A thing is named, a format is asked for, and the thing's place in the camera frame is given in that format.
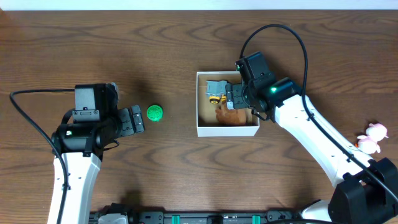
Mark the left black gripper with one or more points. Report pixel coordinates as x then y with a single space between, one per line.
125 122

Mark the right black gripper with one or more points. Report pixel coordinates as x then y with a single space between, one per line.
234 96

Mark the yellow grey toy truck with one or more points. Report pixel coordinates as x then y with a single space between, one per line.
216 91

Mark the brown plush toy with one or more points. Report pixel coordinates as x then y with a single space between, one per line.
230 117

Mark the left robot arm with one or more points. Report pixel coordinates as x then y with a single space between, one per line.
74 181

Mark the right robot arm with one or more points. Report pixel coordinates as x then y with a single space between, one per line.
365 189

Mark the green round toy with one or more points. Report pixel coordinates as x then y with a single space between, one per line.
155 113

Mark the white cardboard box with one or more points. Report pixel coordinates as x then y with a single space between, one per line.
207 123

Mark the white pink duck toy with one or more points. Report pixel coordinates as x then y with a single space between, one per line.
368 142

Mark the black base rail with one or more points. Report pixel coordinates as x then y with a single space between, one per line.
119 213

